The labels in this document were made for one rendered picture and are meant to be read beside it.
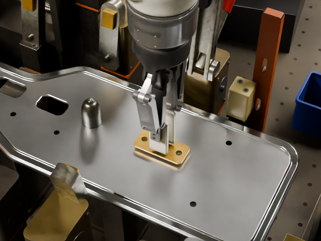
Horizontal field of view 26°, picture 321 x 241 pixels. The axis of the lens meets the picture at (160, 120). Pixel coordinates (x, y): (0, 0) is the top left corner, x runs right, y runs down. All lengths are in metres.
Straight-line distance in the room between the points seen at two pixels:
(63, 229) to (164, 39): 0.30
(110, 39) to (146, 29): 0.35
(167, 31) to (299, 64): 0.85
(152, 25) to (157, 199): 0.30
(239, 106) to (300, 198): 0.37
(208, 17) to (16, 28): 0.44
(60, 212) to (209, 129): 0.29
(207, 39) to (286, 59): 0.61
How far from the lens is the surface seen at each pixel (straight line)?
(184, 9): 0.84
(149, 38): 0.87
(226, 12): 1.14
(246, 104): 1.10
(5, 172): 1.10
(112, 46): 1.21
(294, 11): 1.63
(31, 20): 1.26
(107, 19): 1.18
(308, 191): 1.44
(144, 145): 1.09
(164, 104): 0.98
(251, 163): 1.08
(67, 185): 0.93
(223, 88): 1.19
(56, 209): 0.98
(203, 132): 1.11
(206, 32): 1.09
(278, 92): 1.60
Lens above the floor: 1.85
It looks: 49 degrees down
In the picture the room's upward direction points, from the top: straight up
